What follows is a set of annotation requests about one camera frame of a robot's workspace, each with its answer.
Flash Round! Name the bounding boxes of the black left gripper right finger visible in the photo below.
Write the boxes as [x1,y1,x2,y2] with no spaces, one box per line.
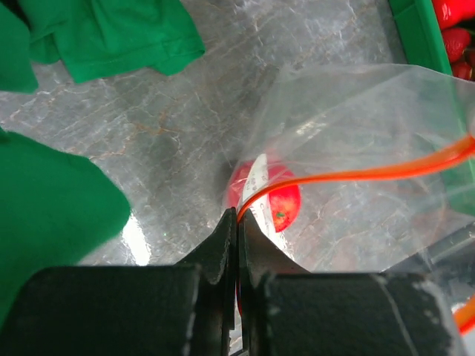
[237,212,464,355]

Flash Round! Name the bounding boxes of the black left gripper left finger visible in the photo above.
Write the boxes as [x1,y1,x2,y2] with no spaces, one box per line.
[1,209,237,355]

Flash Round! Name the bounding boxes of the red apple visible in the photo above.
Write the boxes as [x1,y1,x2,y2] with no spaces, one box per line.
[226,155,301,234]

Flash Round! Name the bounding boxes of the clear zip top bag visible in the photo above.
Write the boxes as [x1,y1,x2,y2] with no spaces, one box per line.
[222,62,475,334]

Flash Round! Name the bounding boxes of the green t-shirt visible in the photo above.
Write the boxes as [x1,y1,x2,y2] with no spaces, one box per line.
[0,0,207,323]

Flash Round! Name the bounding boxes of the green fruit tray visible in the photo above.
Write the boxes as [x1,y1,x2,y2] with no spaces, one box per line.
[387,0,475,220]

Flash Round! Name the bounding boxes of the red strawberry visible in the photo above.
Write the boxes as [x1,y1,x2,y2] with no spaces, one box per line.
[442,27,471,63]

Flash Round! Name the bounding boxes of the red bell pepper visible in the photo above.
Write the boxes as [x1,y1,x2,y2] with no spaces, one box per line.
[432,0,474,30]

